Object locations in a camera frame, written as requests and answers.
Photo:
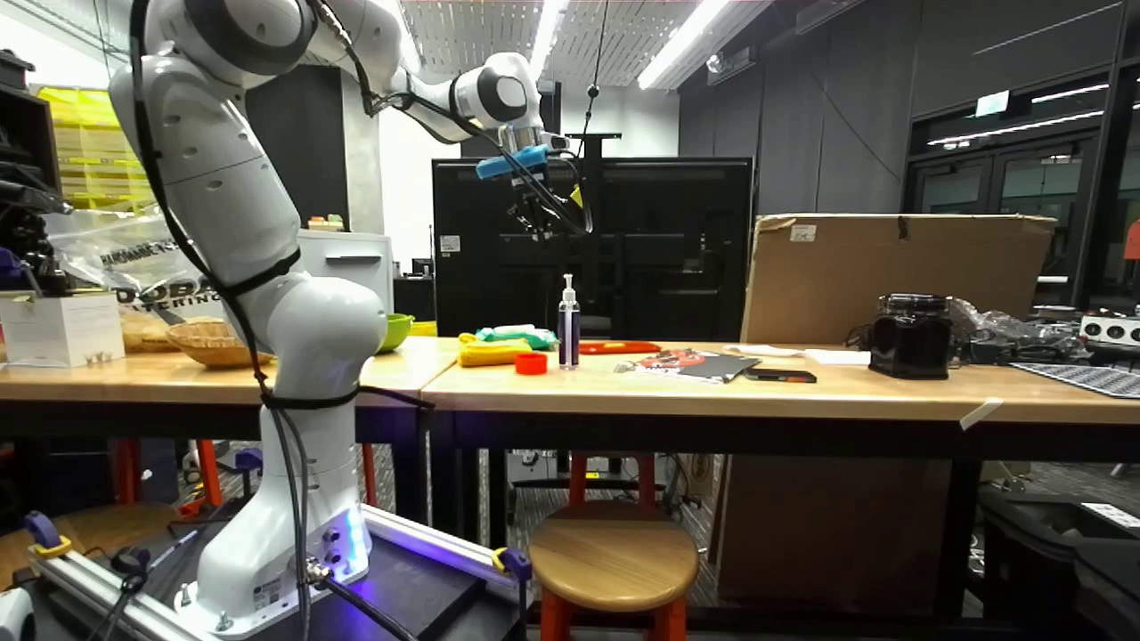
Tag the white cardboard box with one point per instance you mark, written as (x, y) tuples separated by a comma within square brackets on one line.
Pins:
[(58, 330)]

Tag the yellow storage bins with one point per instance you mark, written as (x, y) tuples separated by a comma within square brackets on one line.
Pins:
[(100, 148)]

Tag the green teal plastic object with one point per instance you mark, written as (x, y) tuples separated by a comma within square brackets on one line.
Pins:
[(519, 336)]

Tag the short ceiling light strip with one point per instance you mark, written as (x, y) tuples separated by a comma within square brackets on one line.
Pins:
[(549, 38)]

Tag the white cabinet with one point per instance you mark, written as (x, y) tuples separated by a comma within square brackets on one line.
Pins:
[(351, 263)]

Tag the round wooden stool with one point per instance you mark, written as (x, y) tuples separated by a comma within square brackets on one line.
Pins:
[(615, 563)]

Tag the white paper sheet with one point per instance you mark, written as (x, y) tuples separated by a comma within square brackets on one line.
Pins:
[(837, 357)]

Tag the white electronic device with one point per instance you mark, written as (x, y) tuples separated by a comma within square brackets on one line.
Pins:
[(1109, 333)]

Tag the black equipment case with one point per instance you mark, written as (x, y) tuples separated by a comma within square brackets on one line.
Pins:
[(1055, 573)]

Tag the clear plastic food bag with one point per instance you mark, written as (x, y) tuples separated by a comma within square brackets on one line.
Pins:
[(145, 273)]

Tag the black cylindrical device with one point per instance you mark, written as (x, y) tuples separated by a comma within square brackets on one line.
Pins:
[(910, 336)]

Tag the dark grey notebook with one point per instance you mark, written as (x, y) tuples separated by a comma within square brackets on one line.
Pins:
[(719, 370)]

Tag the grey keyboard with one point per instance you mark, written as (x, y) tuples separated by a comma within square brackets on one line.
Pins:
[(1089, 379)]

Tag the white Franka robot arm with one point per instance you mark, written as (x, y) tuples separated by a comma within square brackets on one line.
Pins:
[(225, 181)]

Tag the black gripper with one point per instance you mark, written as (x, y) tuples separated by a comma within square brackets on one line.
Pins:
[(535, 199)]

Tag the colourful printed packet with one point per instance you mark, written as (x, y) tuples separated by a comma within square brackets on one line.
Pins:
[(662, 360)]

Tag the large black monitor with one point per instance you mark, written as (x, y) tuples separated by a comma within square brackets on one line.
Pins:
[(663, 252)]

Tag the long ceiling light strip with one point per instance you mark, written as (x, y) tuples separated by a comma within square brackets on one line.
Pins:
[(683, 40)]

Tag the yellow cloth object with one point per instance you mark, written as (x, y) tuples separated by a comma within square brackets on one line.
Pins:
[(485, 353)]

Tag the red plastic cup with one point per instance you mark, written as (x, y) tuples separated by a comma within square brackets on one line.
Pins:
[(532, 366)]

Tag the robot base platform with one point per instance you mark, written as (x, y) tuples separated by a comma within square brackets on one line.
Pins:
[(405, 581)]

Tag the white tape strip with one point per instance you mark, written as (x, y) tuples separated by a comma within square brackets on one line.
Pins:
[(981, 415)]

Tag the crumpled clear plastic bag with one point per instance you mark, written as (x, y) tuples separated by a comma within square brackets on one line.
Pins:
[(1010, 330)]

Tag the green bowl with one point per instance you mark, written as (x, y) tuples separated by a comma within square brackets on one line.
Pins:
[(398, 333)]

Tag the large cardboard box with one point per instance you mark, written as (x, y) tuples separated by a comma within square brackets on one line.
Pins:
[(891, 273)]

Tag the purple pump bottle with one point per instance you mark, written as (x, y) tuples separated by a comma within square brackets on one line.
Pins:
[(568, 326)]

